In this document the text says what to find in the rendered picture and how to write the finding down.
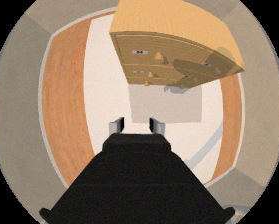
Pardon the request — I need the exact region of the brown wooden drawer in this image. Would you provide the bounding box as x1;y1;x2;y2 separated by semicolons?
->
128;77;168;86
124;64;180;79
164;79;200;89
116;34;204;68
185;50;242;78
171;69;218;84

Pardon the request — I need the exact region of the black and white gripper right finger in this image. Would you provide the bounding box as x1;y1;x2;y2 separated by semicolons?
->
149;118;165;137

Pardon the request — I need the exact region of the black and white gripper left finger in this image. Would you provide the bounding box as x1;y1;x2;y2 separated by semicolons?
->
109;117;124;136

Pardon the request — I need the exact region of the small tan wooden chest of drawers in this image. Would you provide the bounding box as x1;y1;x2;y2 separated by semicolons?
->
109;0;245;86

